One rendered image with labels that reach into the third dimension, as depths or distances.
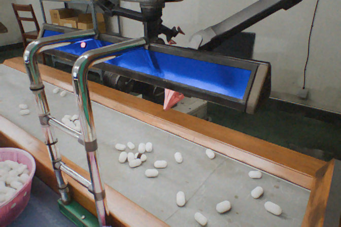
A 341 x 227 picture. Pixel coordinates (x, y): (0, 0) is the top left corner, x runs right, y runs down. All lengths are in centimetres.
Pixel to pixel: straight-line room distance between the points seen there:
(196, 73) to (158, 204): 35
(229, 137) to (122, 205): 40
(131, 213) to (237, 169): 32
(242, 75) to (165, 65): 14
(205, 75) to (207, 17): 239
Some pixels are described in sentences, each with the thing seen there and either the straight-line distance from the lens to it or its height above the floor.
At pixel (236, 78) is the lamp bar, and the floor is 108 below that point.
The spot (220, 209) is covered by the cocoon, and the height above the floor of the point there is 76.
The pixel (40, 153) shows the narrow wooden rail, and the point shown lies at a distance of 82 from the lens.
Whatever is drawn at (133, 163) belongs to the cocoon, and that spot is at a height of 76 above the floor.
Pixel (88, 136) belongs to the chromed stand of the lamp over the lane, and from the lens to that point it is 44.
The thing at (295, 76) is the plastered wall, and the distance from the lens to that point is 264.
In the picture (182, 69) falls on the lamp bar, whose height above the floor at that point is 108.
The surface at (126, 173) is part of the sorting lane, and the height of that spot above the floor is 74.
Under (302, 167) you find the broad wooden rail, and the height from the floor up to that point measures 76.
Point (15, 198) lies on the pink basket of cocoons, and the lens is 73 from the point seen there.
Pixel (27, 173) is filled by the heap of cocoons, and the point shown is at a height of 73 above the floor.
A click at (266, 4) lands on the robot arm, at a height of 115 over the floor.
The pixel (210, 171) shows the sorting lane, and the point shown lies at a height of 74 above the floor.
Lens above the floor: 122
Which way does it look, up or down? 26 degrees down
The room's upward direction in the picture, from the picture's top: straight up
